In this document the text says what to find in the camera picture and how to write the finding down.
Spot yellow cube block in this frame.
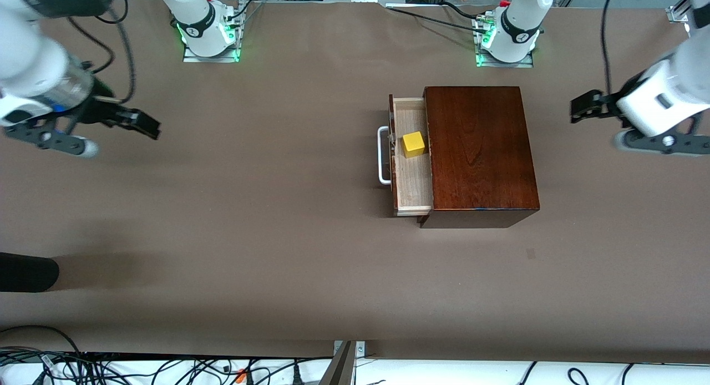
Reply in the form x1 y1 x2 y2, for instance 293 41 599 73
402 131 426 159

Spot wooden drawer with white handle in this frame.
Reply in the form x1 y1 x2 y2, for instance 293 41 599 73
378 94 434 217

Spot dark wooden drawer cabinet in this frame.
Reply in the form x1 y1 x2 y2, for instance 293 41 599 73
417 86 540 229

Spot black cylindrical object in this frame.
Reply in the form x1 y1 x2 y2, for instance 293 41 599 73
0 252 60 293

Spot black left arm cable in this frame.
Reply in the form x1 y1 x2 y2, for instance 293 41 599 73
602 0 620 97

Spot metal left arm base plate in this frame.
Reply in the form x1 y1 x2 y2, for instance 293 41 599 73
474 16 534 68

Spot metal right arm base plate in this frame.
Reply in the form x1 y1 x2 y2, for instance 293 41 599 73
183 2 242 63

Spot short black table cable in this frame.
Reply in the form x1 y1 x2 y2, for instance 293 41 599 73
441 1 486 21

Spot long black table cable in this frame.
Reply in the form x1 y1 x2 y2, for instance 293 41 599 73
386 7 489 33

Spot black arched cable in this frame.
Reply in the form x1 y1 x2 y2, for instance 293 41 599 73
0 325 81 355

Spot tangled black cables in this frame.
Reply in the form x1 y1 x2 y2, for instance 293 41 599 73
0 349 333 385

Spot aluminium frame post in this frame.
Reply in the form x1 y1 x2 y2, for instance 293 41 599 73
319 341 367 385

